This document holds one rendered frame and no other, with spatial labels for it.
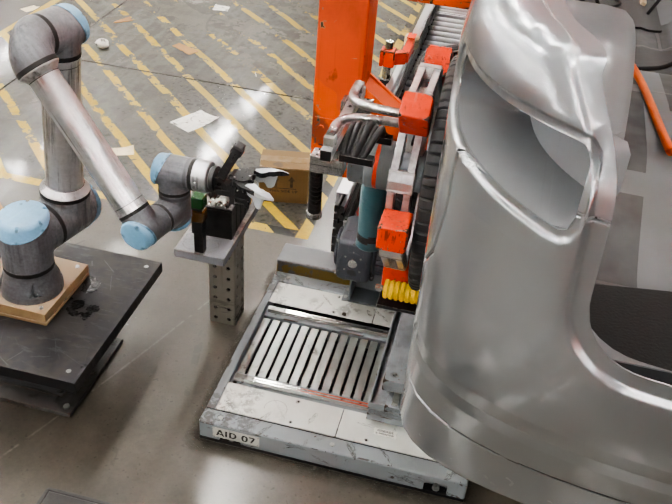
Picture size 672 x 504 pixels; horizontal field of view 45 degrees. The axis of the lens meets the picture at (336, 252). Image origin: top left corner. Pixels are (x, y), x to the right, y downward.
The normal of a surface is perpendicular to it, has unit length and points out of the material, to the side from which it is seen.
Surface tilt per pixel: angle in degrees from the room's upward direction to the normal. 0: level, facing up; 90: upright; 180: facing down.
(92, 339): 0
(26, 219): 4
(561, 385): 90
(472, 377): 95
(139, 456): 0
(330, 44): 90
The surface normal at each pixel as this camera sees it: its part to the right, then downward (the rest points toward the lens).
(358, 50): -0.24, 0.56
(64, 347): 0.07, -0.80
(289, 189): -0.03, 0.59
